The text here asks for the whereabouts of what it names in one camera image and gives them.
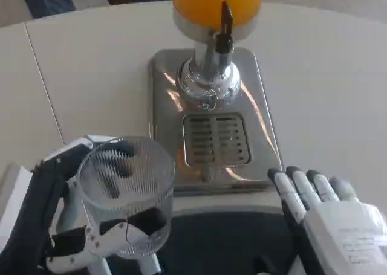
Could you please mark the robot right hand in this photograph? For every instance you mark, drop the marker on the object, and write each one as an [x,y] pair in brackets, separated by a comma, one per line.
[338,226]

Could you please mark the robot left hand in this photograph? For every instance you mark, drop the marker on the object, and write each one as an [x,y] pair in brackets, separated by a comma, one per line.
[36,202]

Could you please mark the steel drip tray grid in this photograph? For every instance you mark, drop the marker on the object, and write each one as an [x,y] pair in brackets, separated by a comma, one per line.
[216,142]

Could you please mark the person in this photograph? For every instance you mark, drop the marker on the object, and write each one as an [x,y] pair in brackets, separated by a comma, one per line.
[48,0]

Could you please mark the black dispenser tap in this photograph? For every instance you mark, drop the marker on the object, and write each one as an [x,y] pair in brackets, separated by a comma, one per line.
[224,42]

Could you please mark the clear ribbed glass cup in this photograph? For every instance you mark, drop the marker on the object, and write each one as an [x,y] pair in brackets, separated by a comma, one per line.
[142,178]

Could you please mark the orange juice drink dispenser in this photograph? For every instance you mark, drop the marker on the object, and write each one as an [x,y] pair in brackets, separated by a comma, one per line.
[211,178]

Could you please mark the white table leg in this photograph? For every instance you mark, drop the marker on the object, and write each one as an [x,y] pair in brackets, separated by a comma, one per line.
[151,264]
[101,266]

